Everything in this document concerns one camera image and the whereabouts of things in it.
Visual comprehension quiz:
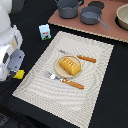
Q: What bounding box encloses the orange handled fork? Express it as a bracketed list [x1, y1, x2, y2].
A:
[43, 71, 84, 89]

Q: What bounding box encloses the orange bread loaf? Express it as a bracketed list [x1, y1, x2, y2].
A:
[59, 57, 81, 76]

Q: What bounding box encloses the beige bowl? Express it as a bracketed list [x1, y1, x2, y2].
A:
[116, 4, 128, 31]

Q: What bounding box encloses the round wooden plate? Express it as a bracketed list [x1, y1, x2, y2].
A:
[55, 55, 82, 78]

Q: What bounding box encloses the pink stovetop board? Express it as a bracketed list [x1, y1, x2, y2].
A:
[48, 0, 128, 42]

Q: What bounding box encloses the woven beige placemat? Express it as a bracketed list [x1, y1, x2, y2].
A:
[13, 31, 113, 128]

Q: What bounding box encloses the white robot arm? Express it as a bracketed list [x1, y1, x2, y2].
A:
[0, 0, 25, 83]

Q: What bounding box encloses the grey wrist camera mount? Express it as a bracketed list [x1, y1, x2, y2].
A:
[8, 49, 25, 78]

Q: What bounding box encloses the yellow butter box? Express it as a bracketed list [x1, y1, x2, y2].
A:
[13, 70, 25, 79]

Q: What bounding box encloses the grey frying pan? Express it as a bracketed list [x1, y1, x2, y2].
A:
[80, 6, 109, 29]

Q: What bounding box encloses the black burner plate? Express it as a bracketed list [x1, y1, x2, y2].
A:
[88, 1, 105, 9]

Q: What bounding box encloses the white and blue milk carton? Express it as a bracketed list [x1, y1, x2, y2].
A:
[39, 24, 51, 40]

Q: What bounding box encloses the grey cooking pot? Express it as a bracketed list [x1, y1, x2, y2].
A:
[55, 0, 83, 19]

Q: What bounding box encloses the orange handled knife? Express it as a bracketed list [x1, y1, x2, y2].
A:
[58, 50, 97, 63]

